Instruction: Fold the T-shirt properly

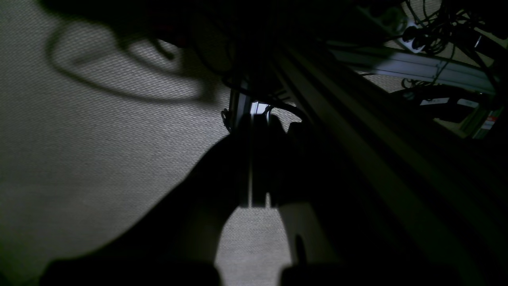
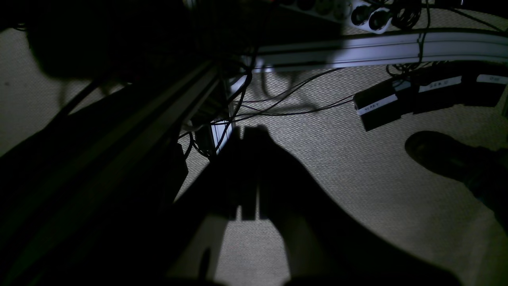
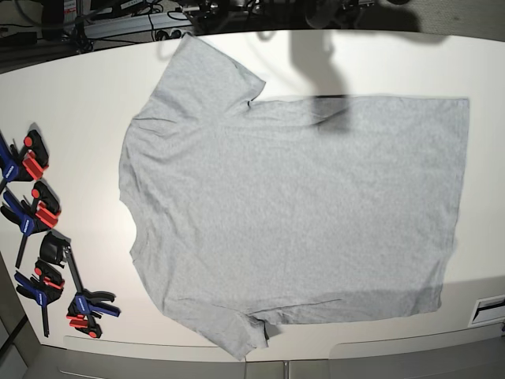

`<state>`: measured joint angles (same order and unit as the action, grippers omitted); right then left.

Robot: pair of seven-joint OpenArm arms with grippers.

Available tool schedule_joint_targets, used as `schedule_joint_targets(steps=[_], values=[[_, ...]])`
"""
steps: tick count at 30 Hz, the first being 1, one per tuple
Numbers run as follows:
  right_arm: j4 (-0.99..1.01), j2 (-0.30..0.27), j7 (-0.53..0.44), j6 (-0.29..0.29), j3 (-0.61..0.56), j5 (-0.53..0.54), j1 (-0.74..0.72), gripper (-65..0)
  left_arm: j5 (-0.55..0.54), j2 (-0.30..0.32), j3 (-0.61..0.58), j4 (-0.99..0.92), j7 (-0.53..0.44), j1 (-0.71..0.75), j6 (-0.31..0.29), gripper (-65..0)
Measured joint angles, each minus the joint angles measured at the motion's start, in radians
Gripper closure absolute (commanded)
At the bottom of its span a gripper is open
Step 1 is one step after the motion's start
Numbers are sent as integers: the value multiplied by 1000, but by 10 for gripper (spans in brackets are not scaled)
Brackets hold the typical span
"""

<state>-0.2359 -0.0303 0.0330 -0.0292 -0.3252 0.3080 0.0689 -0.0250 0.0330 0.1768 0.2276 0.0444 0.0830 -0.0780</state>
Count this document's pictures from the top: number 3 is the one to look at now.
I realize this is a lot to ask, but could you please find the long bar clamp black pad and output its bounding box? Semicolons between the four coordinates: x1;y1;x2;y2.
39;232;121;339

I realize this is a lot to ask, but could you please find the top blue red bar clamp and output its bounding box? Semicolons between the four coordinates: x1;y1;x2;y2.
1;123;49;192

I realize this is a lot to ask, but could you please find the aluminium frame rail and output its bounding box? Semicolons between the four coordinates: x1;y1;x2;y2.
84;13;192;39

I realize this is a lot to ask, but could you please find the grey T-shirt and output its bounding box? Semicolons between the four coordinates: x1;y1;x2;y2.
119;36;469;359

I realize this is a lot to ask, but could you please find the white label plate on table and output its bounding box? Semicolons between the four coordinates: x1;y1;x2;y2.
468;295;505;328

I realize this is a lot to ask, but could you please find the blue red bar clamp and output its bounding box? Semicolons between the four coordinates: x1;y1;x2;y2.
1;123;49;192
1;180;61;268
14;258;65;337

